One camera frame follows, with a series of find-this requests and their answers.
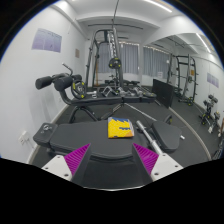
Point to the black yellow-marked weight plate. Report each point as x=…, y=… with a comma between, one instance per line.
x=78, y=89

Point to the ceiling strip light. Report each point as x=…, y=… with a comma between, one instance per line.
x=204, y=42
x=158, y=5

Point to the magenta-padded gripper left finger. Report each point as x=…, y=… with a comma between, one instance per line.
x=75, y=160

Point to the grey window curtains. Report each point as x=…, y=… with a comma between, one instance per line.
x=153, y=61

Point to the grey padded flat bench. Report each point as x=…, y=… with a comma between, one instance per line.
x=86, y=136

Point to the brown wall notice board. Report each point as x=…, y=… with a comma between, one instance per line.
x=77, y=53

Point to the small black yellow weight plate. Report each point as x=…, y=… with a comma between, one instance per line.
x=114, y=63

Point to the purple wall poster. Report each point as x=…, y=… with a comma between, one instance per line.
x=212, y=80
x=46, y=40

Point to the black upright panel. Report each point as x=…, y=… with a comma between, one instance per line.
x=163, y=92

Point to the black exercise machine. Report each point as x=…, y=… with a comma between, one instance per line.
x=209, y=111

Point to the white wall socket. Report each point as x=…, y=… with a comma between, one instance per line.
x=24, y=137

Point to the black adjustable weight bench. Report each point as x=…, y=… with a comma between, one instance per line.
x=100, y=99

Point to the thin steel bar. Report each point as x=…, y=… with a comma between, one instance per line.
x=141, y=112

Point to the chrome barbell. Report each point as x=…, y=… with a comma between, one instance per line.
x=150, y=138

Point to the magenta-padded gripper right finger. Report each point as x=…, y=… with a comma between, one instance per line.
x=150, y=160

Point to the black squat rack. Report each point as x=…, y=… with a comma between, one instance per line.
x=188, y=80

